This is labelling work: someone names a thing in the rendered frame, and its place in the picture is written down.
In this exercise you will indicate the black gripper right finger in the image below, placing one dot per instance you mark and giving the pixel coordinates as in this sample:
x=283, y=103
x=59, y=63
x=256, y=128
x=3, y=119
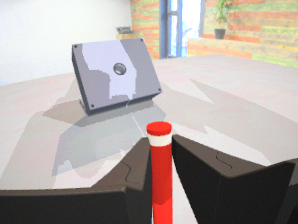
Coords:
x=224, y=189

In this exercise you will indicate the red peg with white band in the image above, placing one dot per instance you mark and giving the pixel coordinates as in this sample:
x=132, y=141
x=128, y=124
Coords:
x=160, y=137

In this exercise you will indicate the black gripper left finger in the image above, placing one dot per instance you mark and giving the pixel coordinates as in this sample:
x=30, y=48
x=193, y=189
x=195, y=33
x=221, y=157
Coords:
x=124, y=196

